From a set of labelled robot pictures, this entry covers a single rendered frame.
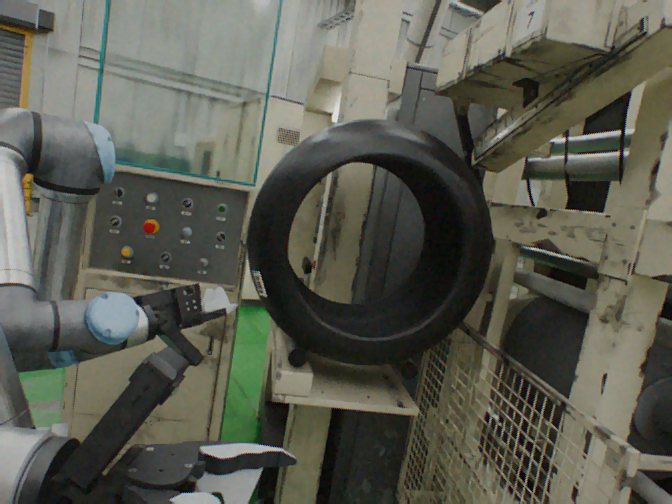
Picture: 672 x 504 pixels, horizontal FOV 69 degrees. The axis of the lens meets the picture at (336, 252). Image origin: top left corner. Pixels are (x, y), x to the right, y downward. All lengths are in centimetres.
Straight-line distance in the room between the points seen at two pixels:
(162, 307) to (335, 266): 68
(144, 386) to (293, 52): 1106
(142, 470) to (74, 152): 72
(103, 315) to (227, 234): 103
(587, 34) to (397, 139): 40
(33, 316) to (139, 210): 107
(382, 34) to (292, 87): 971
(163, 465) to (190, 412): 149
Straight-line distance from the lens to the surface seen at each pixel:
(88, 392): 197
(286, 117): 493
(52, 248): 110
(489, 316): 165
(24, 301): 80
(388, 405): 128
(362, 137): 110
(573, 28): 105
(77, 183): 105
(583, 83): 113
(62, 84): 1034
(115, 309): 80
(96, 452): 43
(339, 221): 150
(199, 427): 194
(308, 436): 170
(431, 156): 113
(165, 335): 98
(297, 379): 121
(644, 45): 104
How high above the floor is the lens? 131
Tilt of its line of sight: 7 degrees down
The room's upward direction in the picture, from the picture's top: 10 degrees clockwise
